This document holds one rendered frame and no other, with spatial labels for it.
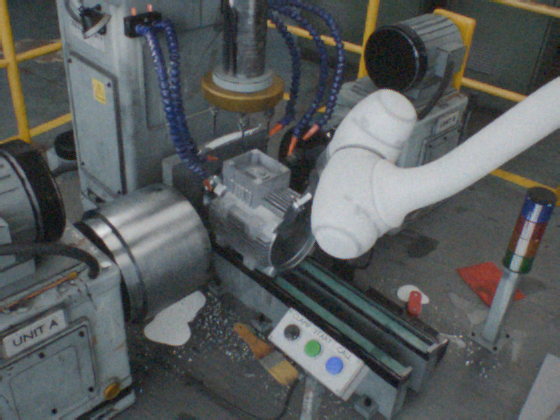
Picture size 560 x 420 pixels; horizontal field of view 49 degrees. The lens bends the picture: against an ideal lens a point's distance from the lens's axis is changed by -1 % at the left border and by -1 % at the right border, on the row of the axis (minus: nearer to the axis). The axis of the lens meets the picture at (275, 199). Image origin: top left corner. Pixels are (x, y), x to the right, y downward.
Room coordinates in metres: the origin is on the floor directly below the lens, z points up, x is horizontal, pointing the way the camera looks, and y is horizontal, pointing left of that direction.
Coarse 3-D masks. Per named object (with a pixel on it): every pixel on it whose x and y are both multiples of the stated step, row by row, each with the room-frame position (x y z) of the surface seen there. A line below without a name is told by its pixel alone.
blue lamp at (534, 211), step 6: (528, 198) 1.05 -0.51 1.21; (522, 204) 1.06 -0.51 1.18; (528, 204) 1.04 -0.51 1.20; (534, 204) 1.03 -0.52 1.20; (540, 204) 1.03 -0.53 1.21; (546, 204) 1.03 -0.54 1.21; (552, 204) 1.03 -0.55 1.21; (522, 210) 1.06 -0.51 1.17; (528, 210) 1.04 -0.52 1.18; (534, 210) 1.03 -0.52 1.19; (540, 210) 1.03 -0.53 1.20; (546, 210) 1.03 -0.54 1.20; (552, 210) 1.04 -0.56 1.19; (528, 216) 1.04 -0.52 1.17; (534, 216) 1.03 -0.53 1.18; (540, 216) 1.03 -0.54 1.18; (546, 216) 1.03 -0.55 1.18; (540, 222) 1.03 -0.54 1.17
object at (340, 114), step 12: (348, 108) 1.50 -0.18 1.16; (312, 120) 1.43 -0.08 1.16; (336, 120) 1.42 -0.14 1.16; (288, 132) 1.42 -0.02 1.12; (324, 132) 1.35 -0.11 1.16; (288, 144) 1.42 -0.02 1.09; (300, 144) 1.39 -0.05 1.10; (312, 144) 1.36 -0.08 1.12; (324, 144) 1.34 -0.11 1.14; (288, 156) 1.38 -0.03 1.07; (300, 156) 1.38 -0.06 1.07; (312, 156) 1.36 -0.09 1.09; (288, 168) 1.41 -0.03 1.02; (300, 168) 1.38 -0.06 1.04; (312, 168) 1.35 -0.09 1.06; (300, 180) 1.38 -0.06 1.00; (300, 192) 1.38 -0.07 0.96
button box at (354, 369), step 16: (288, 320) 0.79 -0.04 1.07; (304, 320) 0.79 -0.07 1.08; (272, 336) 0.77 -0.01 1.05; (304, 336) 0.76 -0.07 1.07; (320, 336) 0.75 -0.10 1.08; (288, 352) 0.74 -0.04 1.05; (304, 352) 0.73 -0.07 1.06; (336, 352) 0.72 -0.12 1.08; (304, 368) 0.71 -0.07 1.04; (320, 368) 0.71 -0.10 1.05; (352, 368) 0.69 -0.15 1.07; (368, 368) 0.72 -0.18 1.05; (336, 384) 0.68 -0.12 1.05; (352, 384) 0.69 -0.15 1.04
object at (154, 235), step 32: (160, 192) 1.03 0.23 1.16; (96, 224) 0.93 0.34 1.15; (128, 224) 0.93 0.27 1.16; (160, 224) 0.95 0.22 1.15; (192, 224) 0.98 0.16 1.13; (128, 256) 0.88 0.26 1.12; (160, 256) 0.90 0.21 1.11; (192, 256) 0.94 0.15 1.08; (128, 288) 0.84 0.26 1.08; (160, 288) 0.87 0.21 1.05; (192, 288) 0.93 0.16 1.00; (128, 320) 0.85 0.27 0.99
